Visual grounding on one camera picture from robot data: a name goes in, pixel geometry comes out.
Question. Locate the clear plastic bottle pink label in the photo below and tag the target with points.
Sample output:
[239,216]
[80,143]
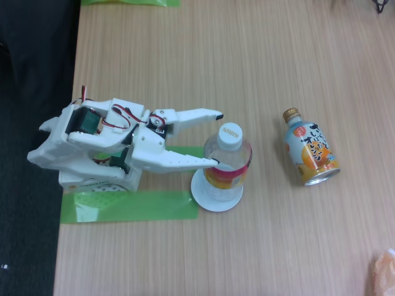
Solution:
[230,135]

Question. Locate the orange juice bottle can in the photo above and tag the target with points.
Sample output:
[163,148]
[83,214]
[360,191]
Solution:
[311,151]

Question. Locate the small white round plate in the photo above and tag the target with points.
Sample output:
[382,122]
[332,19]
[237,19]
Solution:
[200,197]

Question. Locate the green plastic bag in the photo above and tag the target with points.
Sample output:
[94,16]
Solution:
[129,2]

